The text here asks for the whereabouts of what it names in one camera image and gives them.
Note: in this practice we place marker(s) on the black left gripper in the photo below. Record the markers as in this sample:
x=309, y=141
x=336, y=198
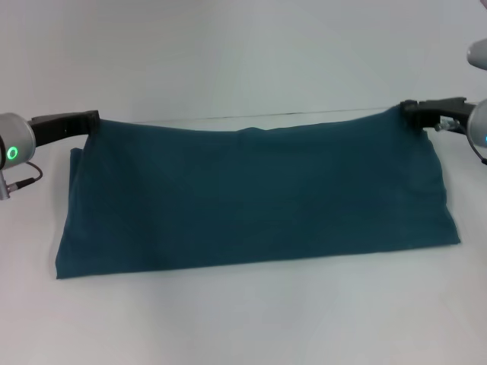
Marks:
x=57, y=127

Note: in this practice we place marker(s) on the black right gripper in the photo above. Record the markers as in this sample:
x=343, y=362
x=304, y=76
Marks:
x=445, y=110

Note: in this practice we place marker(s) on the teal blue FREE t-shirt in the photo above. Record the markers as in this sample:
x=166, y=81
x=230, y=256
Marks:
x=247, y=190

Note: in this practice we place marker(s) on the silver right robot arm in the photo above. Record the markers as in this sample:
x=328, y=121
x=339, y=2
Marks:
x=478, y=129

